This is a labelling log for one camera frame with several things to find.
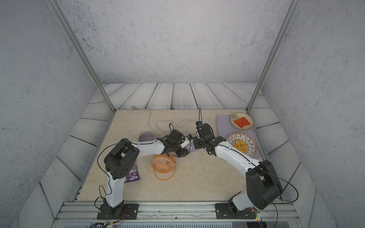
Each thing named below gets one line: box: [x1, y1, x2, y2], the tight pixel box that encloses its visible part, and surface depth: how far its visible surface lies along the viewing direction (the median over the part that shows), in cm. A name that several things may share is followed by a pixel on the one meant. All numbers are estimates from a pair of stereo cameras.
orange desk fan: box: [151, 153, 176, 181], surface depth 83 cm
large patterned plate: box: [226, 132, 258, 158], surface depth 102 cm
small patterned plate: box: [230, 112, 254, 131], surface depth 113 cm
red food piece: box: [233, 116, 251, 128], surface depth 113 cm
